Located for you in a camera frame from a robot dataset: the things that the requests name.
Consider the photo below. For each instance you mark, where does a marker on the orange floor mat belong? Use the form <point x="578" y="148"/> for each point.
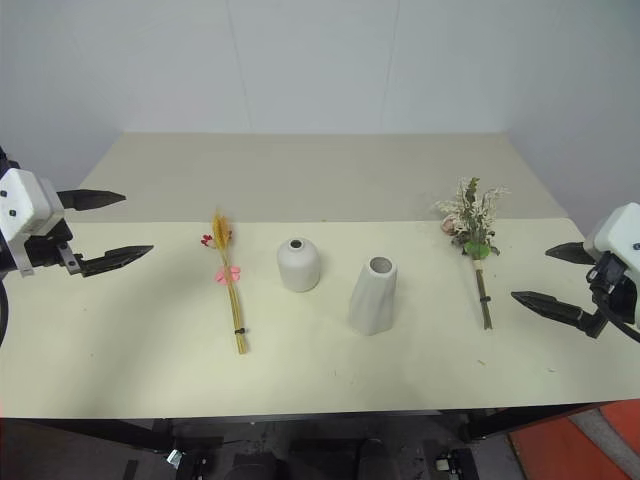
<point x="580" y="445"/>

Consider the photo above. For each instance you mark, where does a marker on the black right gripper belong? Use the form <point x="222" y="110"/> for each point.
<point x="617" y="287"/>

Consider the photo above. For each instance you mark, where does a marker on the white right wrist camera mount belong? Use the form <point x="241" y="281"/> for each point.
<point x="620" y="235"/>

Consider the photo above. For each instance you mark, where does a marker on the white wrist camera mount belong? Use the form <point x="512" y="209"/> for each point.
<point x="620" y="235"/>
<point x="22" y="207"/>

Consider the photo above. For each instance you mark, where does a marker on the green white flower bouquet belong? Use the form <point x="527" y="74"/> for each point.
<point x="472" y="225"/>

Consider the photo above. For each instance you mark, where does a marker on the cream table cover sheet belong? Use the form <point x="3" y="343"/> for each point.
<point x="320" y="360"/>

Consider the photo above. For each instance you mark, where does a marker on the black table frame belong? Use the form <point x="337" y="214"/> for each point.
<point x="120" y="430"/>

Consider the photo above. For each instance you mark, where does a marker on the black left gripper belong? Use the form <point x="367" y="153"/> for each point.
<point x="47" y="248"/>

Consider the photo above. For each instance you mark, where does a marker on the round white ceramic vase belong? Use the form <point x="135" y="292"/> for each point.
<point x="298" y="267"/>

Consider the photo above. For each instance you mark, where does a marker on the tall white ceramic vase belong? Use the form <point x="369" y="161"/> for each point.
<point x="374" y="300"/>

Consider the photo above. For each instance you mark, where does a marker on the yellow wheat flower bouquet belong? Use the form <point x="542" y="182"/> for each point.
<point x="231" y="280"/>

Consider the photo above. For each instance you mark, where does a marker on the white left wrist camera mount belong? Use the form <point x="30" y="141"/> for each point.
<point x="22" y="207"/>

